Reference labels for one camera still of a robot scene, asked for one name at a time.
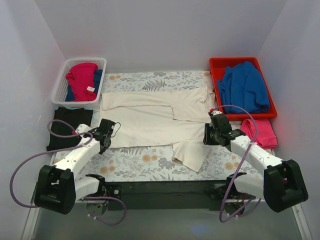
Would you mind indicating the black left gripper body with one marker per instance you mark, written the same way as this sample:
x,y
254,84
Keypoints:
x,y
106,141

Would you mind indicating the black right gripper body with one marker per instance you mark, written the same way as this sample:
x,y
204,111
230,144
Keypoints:
x,y
207,135

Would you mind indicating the cream t shirt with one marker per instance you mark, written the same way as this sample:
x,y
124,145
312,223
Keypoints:
x,y
161,118

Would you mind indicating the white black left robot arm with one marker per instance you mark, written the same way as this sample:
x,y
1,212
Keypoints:
x,y
57,188

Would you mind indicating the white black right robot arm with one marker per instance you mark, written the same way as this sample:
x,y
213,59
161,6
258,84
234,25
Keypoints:
x,y
282,185

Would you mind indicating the folded pink t shirt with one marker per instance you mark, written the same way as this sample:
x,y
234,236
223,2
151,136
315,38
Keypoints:
x,y
266,137

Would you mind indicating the navy t shirt in basket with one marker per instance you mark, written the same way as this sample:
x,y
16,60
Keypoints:
x,y
98,76

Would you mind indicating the blue t shirt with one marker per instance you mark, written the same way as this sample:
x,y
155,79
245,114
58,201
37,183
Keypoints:
x,y
242,88

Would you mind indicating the white plastic basket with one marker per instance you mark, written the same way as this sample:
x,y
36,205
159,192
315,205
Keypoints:
x,y
60,89

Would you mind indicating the magenta t shirt in basket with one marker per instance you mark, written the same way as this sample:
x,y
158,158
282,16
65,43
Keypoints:
x,y
84,66

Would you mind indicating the floral table mat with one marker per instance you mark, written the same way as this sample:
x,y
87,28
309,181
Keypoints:
x,y
157,163

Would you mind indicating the red plastic bin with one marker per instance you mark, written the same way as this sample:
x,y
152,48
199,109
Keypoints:
x,y
217,69

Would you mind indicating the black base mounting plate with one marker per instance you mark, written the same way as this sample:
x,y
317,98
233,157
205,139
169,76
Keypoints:
x,y
169,195

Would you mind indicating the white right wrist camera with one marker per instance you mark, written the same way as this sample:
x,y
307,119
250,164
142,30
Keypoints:
x,y
214,112

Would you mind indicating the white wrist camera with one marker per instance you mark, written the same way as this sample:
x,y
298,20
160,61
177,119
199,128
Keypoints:
x,y
82,128
214,112

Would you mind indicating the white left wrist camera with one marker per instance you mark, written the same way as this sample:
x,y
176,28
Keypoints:
x,y
82,128

